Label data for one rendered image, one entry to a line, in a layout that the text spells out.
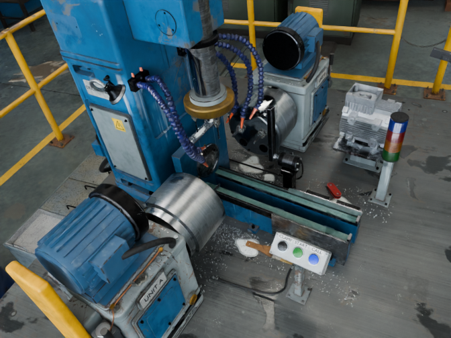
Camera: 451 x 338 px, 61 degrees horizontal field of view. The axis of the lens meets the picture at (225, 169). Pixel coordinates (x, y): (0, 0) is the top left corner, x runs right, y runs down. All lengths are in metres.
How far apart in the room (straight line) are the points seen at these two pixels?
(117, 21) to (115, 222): 0.59
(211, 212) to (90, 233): 0.44
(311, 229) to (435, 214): 0.55
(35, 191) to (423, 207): 2.77
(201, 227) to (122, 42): 0.62
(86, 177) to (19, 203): 0.90
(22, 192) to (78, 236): 2.52
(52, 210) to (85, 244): 1.55
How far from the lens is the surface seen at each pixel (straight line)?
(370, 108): 1.69
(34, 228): 2.55
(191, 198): 1.26
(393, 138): 1.49
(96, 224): 1.00
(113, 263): 0.99
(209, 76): 1.28
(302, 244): 1.19
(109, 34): 1.25
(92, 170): 2.69
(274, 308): 1.40
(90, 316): 1.15
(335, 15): 4.57
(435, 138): 2.11
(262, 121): 1.58
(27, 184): 3.55
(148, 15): 1.22
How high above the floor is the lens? 2.05
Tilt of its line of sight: 43 degrees down
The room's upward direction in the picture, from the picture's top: 8 degrees counter-clockwise
